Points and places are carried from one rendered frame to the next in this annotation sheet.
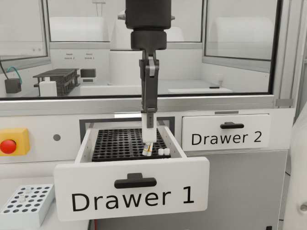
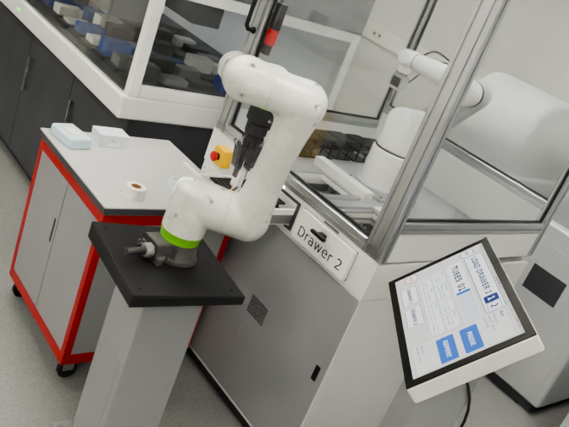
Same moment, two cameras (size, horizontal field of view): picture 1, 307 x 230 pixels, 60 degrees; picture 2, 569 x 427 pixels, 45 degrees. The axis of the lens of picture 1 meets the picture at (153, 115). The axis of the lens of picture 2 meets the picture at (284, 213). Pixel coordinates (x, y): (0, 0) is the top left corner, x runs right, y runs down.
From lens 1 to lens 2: 206 cm
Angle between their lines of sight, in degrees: 49
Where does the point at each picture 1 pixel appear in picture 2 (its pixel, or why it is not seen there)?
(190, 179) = not seen: hidden behind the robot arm
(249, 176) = (324, 300)
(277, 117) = (362, 261)
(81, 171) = (187, 169)
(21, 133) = (224, 152)
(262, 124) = (345, 256)
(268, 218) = (321, 357)
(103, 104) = not seen: hidden behind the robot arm
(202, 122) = (310, 220)
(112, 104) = not seen: hidden behind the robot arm
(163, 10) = (256, 114)
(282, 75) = (381, 224)
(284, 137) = (361, 285)
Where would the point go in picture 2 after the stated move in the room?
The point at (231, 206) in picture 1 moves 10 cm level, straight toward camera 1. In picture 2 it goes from (302, 317) to (276, 311)
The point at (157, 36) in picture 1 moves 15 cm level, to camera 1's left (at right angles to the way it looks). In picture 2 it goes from (251, 126) to (231, 108)
